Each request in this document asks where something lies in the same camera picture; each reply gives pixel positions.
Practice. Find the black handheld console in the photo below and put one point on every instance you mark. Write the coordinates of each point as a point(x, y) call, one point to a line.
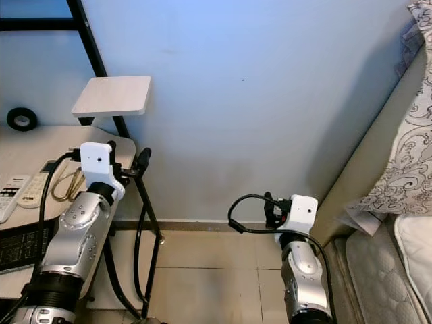
point(23, 246)

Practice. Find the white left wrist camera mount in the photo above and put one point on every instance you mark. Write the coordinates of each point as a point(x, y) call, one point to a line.
point(96, 163)

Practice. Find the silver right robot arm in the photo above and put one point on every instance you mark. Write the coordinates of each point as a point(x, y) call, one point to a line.
point(300, 270)

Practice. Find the grey patterned cloth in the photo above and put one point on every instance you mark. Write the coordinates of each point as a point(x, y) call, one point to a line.
point(412, 155)

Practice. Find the beige bed headboard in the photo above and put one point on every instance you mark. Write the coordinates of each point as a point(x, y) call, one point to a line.
point(364, 148)

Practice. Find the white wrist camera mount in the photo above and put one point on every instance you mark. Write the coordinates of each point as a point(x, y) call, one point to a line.
point(302, 212)
point(96, 163)

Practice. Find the grey quilted mattress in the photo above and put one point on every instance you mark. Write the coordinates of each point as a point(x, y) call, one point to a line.
point(374, 283)

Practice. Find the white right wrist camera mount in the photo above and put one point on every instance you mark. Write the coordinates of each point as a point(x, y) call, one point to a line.
point(302, 212)

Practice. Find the gold scissors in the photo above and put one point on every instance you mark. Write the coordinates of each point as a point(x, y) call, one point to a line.
point(66, 187)

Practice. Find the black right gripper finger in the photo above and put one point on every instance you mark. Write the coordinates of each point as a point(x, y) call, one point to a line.
point(268, 209)

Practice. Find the black tape roll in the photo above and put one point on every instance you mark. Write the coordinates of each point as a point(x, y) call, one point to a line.
point(13, 120)

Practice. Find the white quilted mattress pad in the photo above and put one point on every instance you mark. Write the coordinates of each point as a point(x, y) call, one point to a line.
point(417, 250)

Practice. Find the black metal shelf frame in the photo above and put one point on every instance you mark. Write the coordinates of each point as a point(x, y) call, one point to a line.
point(89, 40)

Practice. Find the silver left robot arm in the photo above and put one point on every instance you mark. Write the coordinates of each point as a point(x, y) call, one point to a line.
point(77, 233)

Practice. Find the white remote control with display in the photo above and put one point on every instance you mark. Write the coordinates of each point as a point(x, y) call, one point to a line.
point(34, 192)

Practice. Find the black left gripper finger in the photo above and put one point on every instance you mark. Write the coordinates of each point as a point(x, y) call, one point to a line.
point(144, 162)
point(113, 151)

